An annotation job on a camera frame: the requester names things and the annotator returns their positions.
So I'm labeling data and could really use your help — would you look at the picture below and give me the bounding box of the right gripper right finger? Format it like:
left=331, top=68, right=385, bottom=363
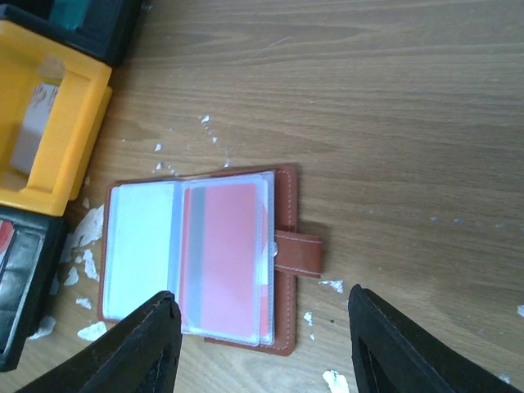
left=348, top=285, right=518, bottom=392

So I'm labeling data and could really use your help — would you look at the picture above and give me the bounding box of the black bin with red cards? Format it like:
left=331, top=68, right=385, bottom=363
left=1, top=206, right=68, bottom=372

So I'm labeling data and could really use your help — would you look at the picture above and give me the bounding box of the white card in orange bin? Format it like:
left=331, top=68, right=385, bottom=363
left=10, top=84, right=59, bottom=174

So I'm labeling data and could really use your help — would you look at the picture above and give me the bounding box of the brown leather card holder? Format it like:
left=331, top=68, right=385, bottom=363
left=98, top=164, right=323, bottom=356

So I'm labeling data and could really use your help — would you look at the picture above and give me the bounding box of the white card with red circles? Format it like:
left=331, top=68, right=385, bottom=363
left=178, top=176, right=269, bottom=346

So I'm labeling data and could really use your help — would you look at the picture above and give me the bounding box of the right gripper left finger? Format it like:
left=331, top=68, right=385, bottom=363
left=19, top=291, right=183, bottom=392

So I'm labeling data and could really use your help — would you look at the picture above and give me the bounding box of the orange plastic bin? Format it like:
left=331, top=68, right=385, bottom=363
left=1, top=20, right=112, bottom=216

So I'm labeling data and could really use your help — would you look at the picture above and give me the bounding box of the black bin with teal cards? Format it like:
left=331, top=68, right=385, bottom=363
left=1, top=0, right=142, bottom=67

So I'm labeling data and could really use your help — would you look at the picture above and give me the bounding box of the teal card stack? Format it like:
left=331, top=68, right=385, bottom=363
left=49, top=0, right=89, bottom=30

